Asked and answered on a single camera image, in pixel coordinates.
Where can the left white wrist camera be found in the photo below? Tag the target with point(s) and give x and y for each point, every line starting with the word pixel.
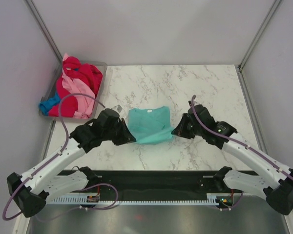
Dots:
pixel 118 109

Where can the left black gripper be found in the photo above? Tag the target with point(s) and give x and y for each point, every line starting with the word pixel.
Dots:
pixel 126 137

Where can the white slotted cable duct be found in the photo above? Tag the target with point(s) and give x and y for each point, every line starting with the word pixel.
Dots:
pixel 83 199

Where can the aluminium frame rail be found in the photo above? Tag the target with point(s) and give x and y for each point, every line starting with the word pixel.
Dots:
pixel 60 185

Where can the magenta t shirt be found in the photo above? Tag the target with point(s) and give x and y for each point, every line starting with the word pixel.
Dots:
pixel 98 77

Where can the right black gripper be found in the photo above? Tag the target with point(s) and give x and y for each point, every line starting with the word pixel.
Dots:
pixel 180 130

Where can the teal t shirt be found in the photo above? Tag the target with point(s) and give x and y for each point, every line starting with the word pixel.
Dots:
pixel 150 126

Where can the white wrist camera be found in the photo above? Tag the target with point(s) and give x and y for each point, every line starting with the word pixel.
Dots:
pixel 118 109
pixel 192 102

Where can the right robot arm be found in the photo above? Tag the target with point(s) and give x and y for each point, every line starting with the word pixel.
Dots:
pixel 280 198

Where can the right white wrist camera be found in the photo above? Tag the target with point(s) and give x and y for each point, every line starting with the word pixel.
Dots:
pixel 192 102

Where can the grey plastic bin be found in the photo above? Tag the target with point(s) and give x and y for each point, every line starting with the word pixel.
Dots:
pixel 102 66

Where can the blue t shirt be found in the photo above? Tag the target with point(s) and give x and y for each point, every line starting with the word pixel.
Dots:
pixel 50 106

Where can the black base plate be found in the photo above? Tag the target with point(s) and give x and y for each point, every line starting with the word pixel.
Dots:
pixel 160 185

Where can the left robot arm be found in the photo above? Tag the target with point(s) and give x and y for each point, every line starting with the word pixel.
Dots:
pixel 31 204

